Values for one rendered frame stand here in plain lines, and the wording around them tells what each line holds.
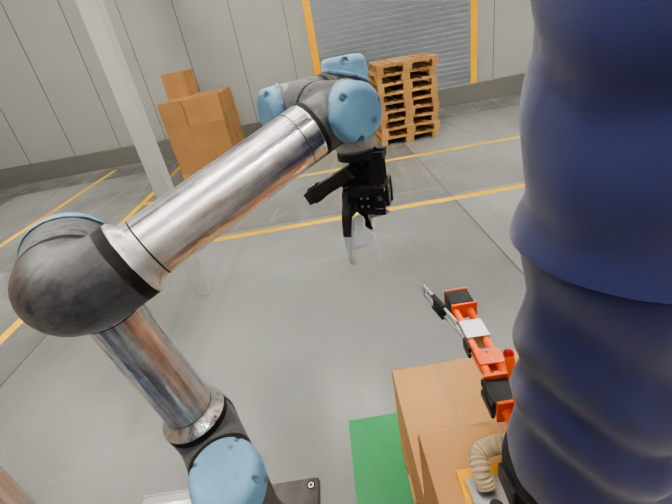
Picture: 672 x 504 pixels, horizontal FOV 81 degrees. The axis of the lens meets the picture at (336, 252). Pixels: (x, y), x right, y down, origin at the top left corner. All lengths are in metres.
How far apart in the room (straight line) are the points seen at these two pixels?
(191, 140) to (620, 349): 7.13
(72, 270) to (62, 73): 10.56
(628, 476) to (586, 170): 0.36
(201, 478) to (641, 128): 0.70
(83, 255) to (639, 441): 0.60
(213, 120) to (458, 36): 5.60
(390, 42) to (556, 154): 9.27
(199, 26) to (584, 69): 9.62
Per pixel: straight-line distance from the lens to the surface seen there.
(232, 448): 0.74
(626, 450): 0.57
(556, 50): 0.38
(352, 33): 9.50
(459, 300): 1.21
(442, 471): 1.04
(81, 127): 11.09
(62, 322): 0.50
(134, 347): 0.66
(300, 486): 0.94
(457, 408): 1.65
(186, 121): 7.29
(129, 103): 3.28
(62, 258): 0.49
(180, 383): 0.72
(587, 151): 0.37
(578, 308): 0.44
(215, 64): 9.82
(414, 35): 9.70
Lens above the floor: 1.83
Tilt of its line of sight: 28 degrees down
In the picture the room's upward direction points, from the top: 11 degrees counter-clockwise
